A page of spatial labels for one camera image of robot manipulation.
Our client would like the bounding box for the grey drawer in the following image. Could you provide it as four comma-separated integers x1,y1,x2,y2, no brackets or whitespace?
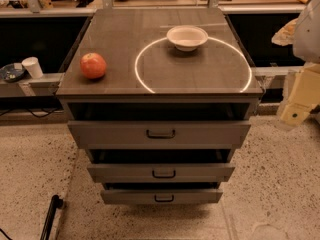
68,121,250,150
88,163,235,183
101,189,223,205

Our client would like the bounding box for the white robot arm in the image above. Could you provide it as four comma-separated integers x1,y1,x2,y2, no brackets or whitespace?
278,0,320,127

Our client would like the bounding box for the grey drawer cabinet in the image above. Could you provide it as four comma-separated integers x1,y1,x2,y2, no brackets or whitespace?
57,9,263,191

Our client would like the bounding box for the white bowl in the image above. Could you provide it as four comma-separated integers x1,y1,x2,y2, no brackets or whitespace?
167,25,208,52

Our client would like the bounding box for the red apple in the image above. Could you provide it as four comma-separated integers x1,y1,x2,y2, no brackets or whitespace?
80,53,107,79

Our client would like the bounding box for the black bar on floor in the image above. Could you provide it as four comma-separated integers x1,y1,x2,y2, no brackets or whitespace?
40,195,64,240

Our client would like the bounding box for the white paper cup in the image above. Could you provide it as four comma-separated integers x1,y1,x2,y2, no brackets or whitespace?
22,57,43,79

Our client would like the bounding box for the dark blue plate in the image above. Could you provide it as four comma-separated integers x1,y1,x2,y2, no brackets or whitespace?
0,63,26,83

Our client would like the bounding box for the black cable under shelf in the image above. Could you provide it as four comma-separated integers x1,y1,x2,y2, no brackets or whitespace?
0,107,61,119

